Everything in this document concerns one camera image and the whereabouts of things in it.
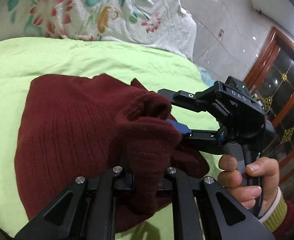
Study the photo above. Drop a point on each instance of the person's right hand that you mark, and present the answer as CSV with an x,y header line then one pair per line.
x,y
247,192

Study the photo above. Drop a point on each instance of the light green bed sheet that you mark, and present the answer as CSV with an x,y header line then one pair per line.
x,y
36,60

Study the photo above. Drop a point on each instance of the white floral quilt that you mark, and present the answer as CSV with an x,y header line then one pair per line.
x,y
86,10

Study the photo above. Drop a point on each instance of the wooden glass door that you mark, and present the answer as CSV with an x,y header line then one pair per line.
x,y
269,55

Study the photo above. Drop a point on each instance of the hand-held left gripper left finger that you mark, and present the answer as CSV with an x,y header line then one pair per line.
x,y
104,192

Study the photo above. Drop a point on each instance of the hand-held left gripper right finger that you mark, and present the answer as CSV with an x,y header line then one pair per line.
x,y
184,195

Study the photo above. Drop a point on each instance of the maroon hooded sweater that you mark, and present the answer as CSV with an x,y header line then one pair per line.
x,y
69,130

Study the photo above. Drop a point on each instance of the person's right forearm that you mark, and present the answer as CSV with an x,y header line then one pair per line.
x,y
279,212

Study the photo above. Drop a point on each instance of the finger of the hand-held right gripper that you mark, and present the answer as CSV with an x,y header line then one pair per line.
x,y
184,98
179,128

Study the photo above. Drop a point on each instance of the light blue patterned cloth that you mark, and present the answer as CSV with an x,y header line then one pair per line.
x,y
205,76

